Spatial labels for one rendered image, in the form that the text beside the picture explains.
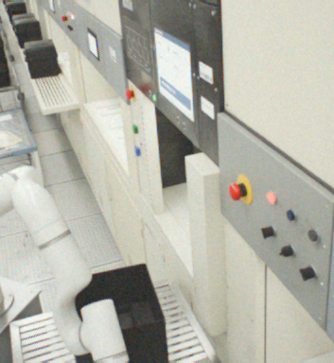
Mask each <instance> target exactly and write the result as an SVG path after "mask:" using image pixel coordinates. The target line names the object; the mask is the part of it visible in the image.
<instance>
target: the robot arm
mask: <svg viewBox="0 0 334 363"><path fill-rule="evenodd" d="M13 209H15V211H16V213H17V214H18V215H19V217H20V218H21V219H22V220H23V221H24V222H25V224H26V226H27V227H28V229H29V231H30V233H31V235H32V237H33V240H34V242H35V244H36V246H37V247H38V249H39V251H40V252H41V254H42V256H43V258H44V260H45V261H46V263H47V264H48V266H49V268H50V270H51V271H52V274H53V277H54V279H55V281H56V282H57V292H56V295H55V297H54V299H55V301H54V304H53V318H54V322H55V324H56V327H57V331H58V333H59V335H60V337H61V339H62V342H63V343H64V345H65V346H66V347H67V349H68V350H69V351H70V352H71V353H72V354H74V355H82V354H88V353H92V358H93V361H94V362H95V361H96V363H126V362H128V361H129V359H128V355H127V351H126V345H125V341H124V338H123V335H122V332H121V329H120V325H119V322H118V318H117V315H116V313H115V309H114V303H113V300H101V301H98V302H92V303H90V304H88V305H86V306H84V307H83V308H82V309H81V310H80V312H81V314H82V318H83V322H82V321H81V320H80V318H79V315H78V313H77V311H76V307H75V298H76V296H77V295H78V293H80V292H81V291H82V289H83V288H85V287H86V286H88V284H89V283H90V282H91V279H92V273H91V270H90V268H89V267H88V265H87V261H86V259H85V257H84V255H83V253H82V251H81V249H80V248H79V245H78V243H77V241H76V240H75V238H74V236H73V235H72V233H71V231H70V230H69V228H68V226H67V224H66V221H65V219H64V217H63V215H62V212H61V211H60V209H59V207H58V206H57V204H56V202H55V200H54V199H53V198H52V196H51V195H50V193H49V192H47V190H46V189H45V188H44V179H43V176H42V174H41V173H40V172H39V171H38V170H37V169H36V168H34V167H32V166H22V167H18V168H15V169H13V170H12V171H10V172H6V173H4V174H2V175H0V216H2V215H4V214H6V213H8V212H10V211H12V210H13ZM13 300H14V296H13V293H12V291H11V290H10V288H8V287H7V286H5V285H1V284H0V317H1V316H2V315H4V314H5V313H6V311H7V310H8V309H10V307H11V306H12V303H13Z"/></svg>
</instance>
